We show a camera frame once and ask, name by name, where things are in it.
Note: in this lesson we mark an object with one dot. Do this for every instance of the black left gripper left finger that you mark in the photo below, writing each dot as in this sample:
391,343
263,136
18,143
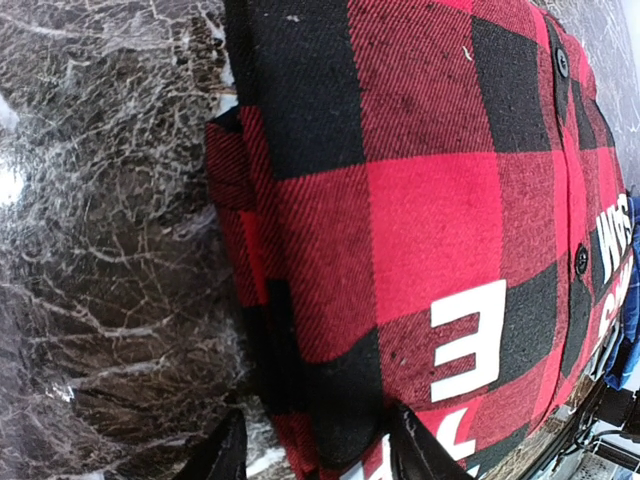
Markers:
223,455

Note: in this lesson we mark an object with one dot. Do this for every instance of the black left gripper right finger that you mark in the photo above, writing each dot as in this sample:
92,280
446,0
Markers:
415,452

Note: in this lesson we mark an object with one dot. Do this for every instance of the red black plaid shirt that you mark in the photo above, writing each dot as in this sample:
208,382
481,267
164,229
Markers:
422,204

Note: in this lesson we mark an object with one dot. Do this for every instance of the folded blue plaid shirt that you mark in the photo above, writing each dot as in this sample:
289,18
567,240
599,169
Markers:
625,354

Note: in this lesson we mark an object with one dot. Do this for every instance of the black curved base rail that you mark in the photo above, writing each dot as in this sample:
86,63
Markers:
601,441

